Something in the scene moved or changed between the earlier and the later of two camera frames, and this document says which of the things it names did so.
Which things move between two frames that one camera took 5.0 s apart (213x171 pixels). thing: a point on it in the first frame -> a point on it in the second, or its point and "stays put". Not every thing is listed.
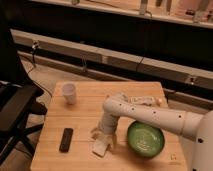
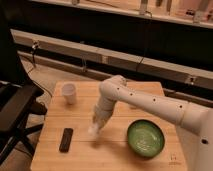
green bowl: x=145 y=140 stays put
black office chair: x=19 y=106 stays put
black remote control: x=67 y=135 stays put
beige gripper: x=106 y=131 -> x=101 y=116
